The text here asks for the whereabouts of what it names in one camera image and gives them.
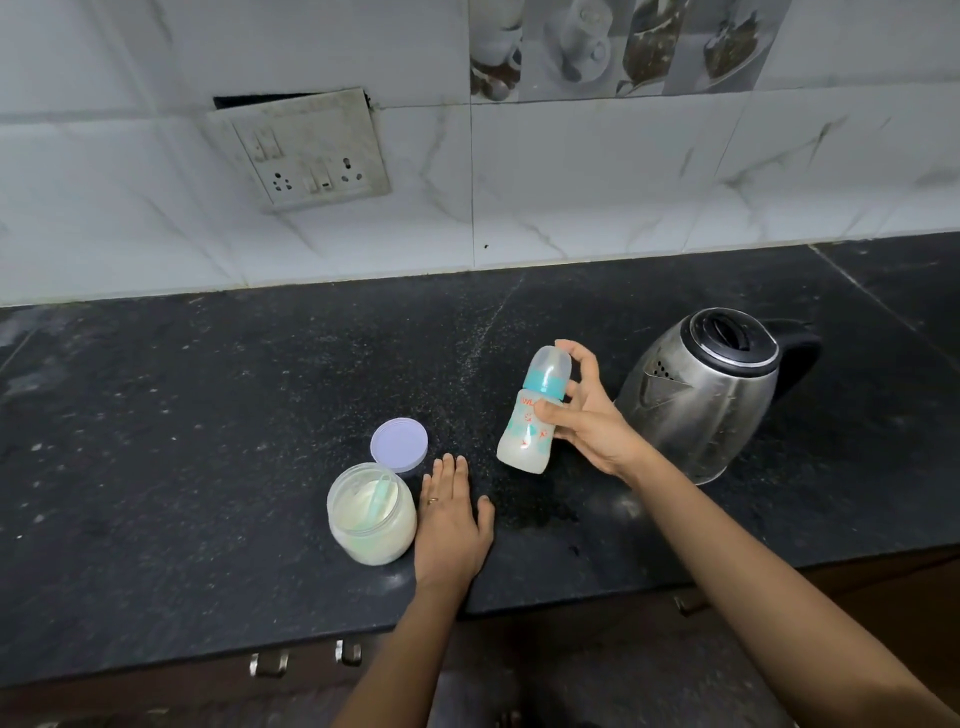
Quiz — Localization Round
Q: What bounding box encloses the clear baby bottle teal collar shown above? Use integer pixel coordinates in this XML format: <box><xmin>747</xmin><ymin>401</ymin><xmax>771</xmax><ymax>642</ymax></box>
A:
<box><xmin>496</xmin><ymin>345</ymin><xmax>573</xmax><ymax>475</ymax></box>

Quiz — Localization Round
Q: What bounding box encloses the person's right forearm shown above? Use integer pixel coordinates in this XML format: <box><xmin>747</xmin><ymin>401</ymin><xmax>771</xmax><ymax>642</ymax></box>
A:
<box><xmin>621</xmin><ymin>442</ymin><xmax>960</xmax><ymax>728</ymax></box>

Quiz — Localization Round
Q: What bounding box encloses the person's right hand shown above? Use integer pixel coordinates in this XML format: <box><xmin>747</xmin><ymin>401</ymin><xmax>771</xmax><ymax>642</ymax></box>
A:
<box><xmin>534</xmin><ymin>339</ymin><xmax>654</xmax><ymax>482</ymax></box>

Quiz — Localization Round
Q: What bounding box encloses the person's left hand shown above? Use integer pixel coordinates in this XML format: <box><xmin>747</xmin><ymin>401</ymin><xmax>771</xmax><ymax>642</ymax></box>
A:
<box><xmin>413</xmin><ymin>453</ymin><xmax>497</xmax><ymax>594</ymax></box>

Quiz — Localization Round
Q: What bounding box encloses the white wall switch socket plate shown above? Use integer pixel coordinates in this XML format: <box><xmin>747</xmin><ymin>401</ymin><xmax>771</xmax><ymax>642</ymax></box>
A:
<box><xmin>205</xmin><ymin>87</ymin><xmax>393</xmax><ymax>216</ymax></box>

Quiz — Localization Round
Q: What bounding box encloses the stainless steel electric kettle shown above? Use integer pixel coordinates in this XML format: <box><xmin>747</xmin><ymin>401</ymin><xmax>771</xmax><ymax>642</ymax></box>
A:
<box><xmin>614</xmin><ymin>306</ymin><xmax>825</xmax><ymax>486</ymax></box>

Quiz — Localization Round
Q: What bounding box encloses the person's left forearm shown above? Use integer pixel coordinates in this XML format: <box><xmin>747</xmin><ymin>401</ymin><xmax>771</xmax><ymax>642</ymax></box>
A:
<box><xmin>332</xmin><ymin>581</ymin><xmax>471</xmax><ymax>728</ymax></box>

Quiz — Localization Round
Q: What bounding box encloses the clear plastic scoop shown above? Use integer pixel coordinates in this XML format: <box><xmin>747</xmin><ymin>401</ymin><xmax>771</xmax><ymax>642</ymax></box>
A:
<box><xmin>361</xmin><ymin>474</ymin><xmax>399</xmax><ymax>520</ymax></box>

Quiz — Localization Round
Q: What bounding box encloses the brown wooden cabinet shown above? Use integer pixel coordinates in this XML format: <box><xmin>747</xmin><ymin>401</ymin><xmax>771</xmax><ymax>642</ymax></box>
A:
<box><xmin>0</xmin><ymin>546</ymin><xmax>960</xmax><ymax>728</ymax></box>

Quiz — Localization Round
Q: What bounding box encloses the clear jar of white powder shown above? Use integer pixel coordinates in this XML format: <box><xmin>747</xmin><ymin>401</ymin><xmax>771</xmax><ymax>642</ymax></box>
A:
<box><xmin>326</xmin><ymin>462</ymin><xmax>419</xmax><ymax>567</ymax></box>

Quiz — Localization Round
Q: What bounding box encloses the pale purple jar lid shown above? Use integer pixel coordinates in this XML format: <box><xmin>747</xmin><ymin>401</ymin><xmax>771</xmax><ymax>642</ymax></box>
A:
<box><xmin>370</xmin><ymin>417</ymin><xmax>430</xmax><ymax>475</ymax></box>

